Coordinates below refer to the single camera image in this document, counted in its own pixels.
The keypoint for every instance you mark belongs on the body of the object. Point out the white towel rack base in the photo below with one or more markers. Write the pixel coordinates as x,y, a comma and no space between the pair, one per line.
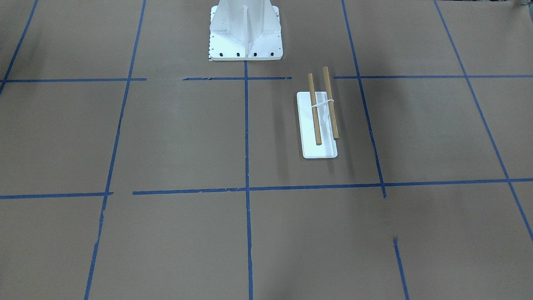
328,149

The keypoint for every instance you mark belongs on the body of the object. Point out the white rack centre bracket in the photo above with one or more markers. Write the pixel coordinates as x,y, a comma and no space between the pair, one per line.
323,110

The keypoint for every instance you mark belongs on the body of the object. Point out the white pedestal column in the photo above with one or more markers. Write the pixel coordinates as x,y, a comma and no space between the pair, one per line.
245,30

